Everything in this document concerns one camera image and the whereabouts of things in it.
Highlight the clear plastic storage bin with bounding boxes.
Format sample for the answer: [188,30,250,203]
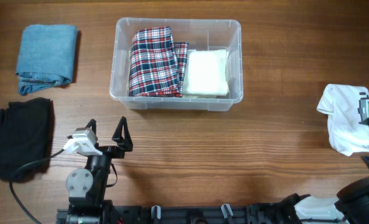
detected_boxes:
[110,17,244,111]

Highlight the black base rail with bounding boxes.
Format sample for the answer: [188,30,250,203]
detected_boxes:
[55,203,297,224]

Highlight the white printed t-shirt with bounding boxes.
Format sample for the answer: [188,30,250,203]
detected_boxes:
[317,84,369,156]

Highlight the folded blue denim jeans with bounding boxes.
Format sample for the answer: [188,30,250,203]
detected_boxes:
[16,24,78,95]

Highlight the black folded garment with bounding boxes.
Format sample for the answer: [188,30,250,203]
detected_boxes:
[0,98,52,181]

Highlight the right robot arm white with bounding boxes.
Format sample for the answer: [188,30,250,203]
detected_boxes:
[278,118,369,223]

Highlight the cream cloth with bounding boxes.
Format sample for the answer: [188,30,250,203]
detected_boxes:
[128,49,230,99]

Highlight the red navy plaid shirt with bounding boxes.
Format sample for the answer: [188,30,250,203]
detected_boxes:
[128,26,189,98]

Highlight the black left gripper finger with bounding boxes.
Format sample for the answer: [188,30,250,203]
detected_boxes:
[111,116,133,152]
[85,119,96,134]

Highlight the black camera cable left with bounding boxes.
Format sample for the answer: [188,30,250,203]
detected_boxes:
[9,148,65,224]

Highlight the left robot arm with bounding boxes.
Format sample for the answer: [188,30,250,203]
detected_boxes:
[59,116,133,224]

